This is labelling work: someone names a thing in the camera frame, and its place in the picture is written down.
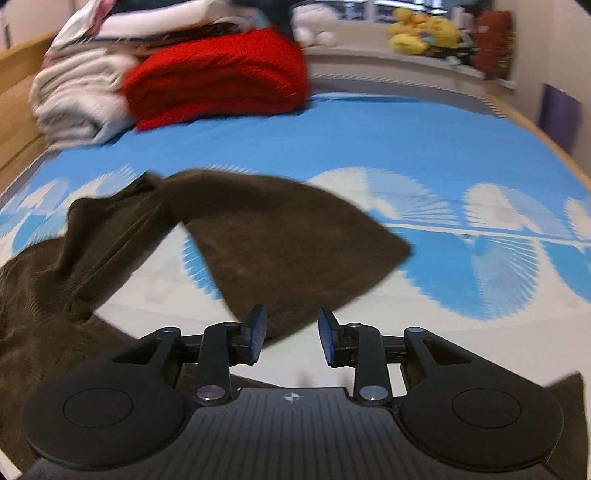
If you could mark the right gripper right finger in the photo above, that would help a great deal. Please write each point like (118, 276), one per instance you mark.
(360, 347)

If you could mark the wooden bed headboard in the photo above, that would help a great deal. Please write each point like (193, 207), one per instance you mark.
(21, 142)

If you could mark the white folded bedding stack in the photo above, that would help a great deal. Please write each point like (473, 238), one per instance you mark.
(143, 19)

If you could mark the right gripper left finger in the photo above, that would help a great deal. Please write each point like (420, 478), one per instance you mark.
(222, 346)

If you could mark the white plush toy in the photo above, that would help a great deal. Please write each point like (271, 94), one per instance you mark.
(315, 24)

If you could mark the white folded comforter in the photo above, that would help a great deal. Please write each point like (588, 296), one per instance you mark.
(78, 101)

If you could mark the purple bag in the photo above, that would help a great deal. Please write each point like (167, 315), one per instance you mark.
(559, 117)

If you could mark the red folded blanket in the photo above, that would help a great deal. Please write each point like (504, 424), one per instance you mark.
(260, 72)

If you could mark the yellow plush toys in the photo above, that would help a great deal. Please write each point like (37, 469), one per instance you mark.
(417, 34)

